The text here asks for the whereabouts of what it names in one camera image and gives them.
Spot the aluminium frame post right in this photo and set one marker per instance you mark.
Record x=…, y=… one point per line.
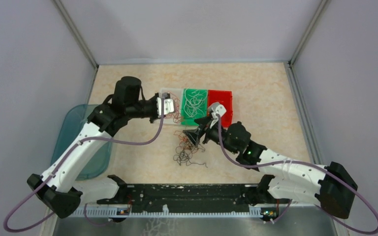
x=323, y=4

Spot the aluminium frame post left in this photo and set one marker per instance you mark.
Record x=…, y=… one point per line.
x=74, y=31

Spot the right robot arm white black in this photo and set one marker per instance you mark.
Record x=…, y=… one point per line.
x=329, y=187

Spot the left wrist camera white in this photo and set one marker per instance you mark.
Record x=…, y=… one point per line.
x=165, y=105

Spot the aluminium frame post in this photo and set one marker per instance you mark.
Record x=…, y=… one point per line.
x=74, y=31
x=323, y=4

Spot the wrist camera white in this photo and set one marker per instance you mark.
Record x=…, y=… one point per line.
x=216, y=110
x=165, y=105

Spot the white slotted cable duct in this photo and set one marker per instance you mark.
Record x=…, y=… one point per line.
x=114, y=212

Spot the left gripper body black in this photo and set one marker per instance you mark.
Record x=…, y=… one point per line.
x=151, y=108

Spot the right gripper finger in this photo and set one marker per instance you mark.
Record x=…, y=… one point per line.
x=194, y=135
x=205, y=122

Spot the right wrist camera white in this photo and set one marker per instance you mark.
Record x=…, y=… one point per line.
x=216, y=110

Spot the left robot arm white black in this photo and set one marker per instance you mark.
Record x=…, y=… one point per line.
x=56, y=187

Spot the red plastic bin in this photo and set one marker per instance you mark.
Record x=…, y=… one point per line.
x=224, y=97

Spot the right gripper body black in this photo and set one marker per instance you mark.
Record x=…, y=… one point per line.
x=213, y=133

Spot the green plastic bin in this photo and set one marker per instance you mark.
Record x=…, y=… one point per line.
x=194, y=105

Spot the white plastic bin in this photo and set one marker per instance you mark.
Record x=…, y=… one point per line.
x=177, y=95

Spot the teal plastic container lid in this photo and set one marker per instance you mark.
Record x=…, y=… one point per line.
x=71, y=127

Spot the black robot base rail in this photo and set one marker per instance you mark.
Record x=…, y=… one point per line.
x=191, y=198

